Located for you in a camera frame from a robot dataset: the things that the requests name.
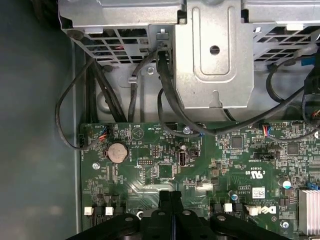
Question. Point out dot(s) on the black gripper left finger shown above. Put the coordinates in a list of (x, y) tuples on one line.
[(155, 225)]

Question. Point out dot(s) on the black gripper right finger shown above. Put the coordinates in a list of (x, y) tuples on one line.
[(190, 225)]

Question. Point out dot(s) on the RAM slot black clips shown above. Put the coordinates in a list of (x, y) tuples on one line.
[(238, 208), (99, 212), (118, 212), (217, 208)]

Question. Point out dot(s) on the green motherboard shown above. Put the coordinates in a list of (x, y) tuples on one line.
[(200, 150)]

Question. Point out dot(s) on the round silver coin battery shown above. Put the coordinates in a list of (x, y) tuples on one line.
[(116, 152)]

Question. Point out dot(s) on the silver finned heatsink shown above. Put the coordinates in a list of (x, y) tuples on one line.
[(310, 212)]

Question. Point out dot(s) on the silver metal drive cage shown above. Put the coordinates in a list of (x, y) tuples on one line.
[(215, 75)]

